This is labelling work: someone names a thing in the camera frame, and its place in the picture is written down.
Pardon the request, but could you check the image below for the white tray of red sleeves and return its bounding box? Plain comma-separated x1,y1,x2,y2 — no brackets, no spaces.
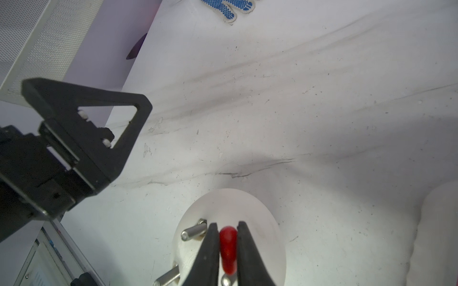
406,181,458,286

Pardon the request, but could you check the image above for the red screw protection sleeve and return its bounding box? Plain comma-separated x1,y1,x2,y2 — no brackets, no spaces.
219,226,237,275

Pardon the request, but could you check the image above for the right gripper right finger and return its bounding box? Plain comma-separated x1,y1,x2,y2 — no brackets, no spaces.
237,221,275,286

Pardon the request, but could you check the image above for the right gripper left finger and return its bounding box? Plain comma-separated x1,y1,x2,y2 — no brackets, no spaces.
182,223,220,286

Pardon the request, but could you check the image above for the blue dotted work glove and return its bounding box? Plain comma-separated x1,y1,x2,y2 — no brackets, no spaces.
201,0,256,24

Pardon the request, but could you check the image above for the white dome with screws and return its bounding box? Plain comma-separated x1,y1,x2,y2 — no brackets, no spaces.
154,188,287,286

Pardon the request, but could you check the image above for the lower white mesh shelf bin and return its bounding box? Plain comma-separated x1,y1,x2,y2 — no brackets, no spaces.
1,0,102,107

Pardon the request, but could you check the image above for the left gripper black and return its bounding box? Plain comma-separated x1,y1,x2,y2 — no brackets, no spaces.
1,78,153,241

